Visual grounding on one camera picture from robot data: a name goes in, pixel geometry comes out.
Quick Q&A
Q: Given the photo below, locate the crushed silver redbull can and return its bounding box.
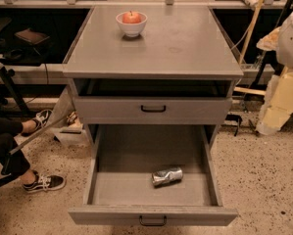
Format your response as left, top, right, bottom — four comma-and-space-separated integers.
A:
152, 167, 183, 187

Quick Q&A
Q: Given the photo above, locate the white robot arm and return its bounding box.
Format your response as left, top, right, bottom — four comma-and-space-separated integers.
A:
256, 12, 293, 135

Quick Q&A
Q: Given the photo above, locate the grey drawer cabinet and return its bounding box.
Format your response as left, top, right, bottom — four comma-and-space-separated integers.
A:
64, 5, 243, 141

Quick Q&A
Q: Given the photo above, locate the closed grey upper drawer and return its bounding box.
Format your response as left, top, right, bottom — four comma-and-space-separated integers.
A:
73, 96, 232, 124

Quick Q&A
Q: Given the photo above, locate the open grey lower drawer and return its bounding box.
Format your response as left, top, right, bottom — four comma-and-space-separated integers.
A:
69, 124, 237, 226

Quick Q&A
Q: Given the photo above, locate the white ceramic bowl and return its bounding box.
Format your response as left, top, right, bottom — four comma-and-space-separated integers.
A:
116, 12, 148, 37

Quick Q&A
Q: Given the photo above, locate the red apple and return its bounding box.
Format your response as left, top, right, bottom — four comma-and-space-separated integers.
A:
122, 11, 141, 24

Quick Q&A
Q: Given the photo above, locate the black sneaker far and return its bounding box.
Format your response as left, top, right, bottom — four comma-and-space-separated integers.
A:
22, 110, 52, 136

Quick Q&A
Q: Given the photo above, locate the black sneaker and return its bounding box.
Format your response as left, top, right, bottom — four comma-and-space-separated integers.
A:
22, 110, 52, 136
23, 170, 66, 193

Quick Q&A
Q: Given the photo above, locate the long metal stick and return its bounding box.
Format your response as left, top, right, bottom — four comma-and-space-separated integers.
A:
1, 116, 67, 175

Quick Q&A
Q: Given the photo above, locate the black sneaker near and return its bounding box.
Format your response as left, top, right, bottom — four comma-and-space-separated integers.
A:
23, 170, 66, 193

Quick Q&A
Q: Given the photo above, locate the seated person in black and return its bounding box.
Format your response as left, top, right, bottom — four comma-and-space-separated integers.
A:
0, 117, 37, 185

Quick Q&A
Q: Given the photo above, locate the black upper drawer handle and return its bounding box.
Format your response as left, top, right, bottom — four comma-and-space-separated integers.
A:
140, 105, 167, 113

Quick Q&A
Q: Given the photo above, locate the black drawer handle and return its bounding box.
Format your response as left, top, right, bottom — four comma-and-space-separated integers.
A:
139, 215, 167, 227
140, 105, 167, 113

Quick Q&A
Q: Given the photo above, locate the wooden easel frame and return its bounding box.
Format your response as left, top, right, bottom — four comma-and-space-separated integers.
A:
233, 0, 271, 97

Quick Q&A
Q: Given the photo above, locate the black lower drawer handle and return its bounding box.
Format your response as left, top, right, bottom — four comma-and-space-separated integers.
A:
139, 215, 167, 227

